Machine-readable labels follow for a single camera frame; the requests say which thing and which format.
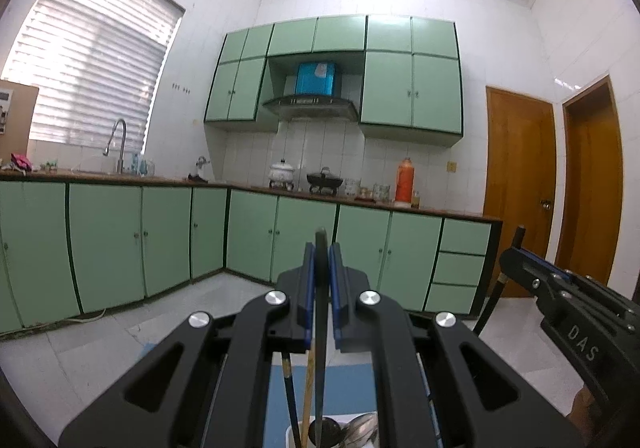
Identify blue box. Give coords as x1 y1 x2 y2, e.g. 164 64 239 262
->
294 61 337 98

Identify orange thermos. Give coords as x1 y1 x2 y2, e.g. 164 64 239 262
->
394 157 416 208

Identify white plastic utensil holder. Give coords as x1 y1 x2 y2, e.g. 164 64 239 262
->
285 410 382 448

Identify blue tablecloth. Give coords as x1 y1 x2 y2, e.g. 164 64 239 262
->
140 343 437 448

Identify grey metal chopstick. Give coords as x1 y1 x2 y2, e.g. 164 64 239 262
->
313 227 332 446

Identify wooden door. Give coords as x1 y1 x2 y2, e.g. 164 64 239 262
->
555 74 626 287
483 84 557 299

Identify green kitchen cabinets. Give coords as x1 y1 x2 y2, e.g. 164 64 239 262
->
0 172 503 337
203 14 465 149

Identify green lower kitchen cabinets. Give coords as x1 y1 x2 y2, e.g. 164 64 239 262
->
0 172 503 337

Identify person's right hand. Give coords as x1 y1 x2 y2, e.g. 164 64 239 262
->
565 385 608 430

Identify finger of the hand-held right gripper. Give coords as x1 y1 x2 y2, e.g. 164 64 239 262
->
517 248 592 285
499 247 552 299

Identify metal range hood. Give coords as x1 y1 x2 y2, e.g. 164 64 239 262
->
262 94 360 124

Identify black chopstick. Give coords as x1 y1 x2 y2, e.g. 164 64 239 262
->
472 225 527 335
281 352 302 448

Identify metal kitchen faucet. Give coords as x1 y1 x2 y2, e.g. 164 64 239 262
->
103 118 129 175

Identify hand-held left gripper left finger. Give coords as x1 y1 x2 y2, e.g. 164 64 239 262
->
59 243 317 448

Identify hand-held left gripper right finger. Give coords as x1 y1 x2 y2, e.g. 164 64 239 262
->
327 243 583 448

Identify green upper kitchen cabinets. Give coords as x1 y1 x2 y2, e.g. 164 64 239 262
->
203 14 465 149

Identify wooden chopstick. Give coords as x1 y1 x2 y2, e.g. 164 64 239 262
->
299 348 319 448

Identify white lidded pot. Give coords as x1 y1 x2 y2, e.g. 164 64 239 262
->
268 158 296 190

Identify black lidded pot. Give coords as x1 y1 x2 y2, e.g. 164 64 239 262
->
305 166 345 195

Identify bottles beside faucet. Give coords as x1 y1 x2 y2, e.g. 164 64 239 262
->
130 152 156 177

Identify white floor cable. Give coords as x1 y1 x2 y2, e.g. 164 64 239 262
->
64 308 109 324

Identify white window blind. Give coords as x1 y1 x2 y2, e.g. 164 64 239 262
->
0 0 186 147

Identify cardboard box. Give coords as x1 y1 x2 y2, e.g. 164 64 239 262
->
0 80 40 169

